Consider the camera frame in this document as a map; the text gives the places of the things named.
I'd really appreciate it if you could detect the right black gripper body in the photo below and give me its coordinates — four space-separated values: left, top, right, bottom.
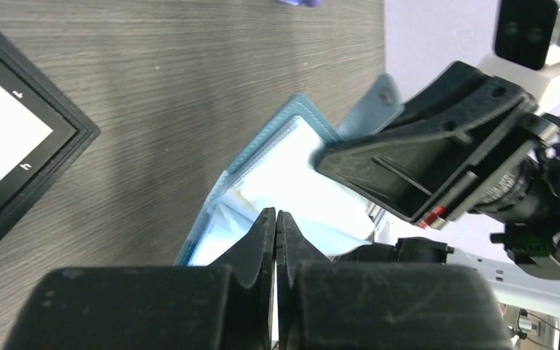
471 114 560 280

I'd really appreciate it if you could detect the black white chessboard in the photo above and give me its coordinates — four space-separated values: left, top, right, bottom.
0 33 100 240

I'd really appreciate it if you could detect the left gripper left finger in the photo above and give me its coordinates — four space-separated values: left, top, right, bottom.
4 208 276 349

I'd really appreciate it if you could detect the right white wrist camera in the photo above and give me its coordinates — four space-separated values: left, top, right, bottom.
478 1 560 112

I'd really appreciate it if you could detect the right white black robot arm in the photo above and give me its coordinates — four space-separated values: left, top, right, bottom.
315 61 560 317

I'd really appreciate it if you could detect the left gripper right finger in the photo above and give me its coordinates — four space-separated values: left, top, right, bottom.
276 211 512 349

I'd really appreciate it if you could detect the blue compartment organizer tray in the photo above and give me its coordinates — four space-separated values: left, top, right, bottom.
278 0 322 7

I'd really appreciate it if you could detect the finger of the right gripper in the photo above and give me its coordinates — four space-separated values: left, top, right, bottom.
315 61 537 226

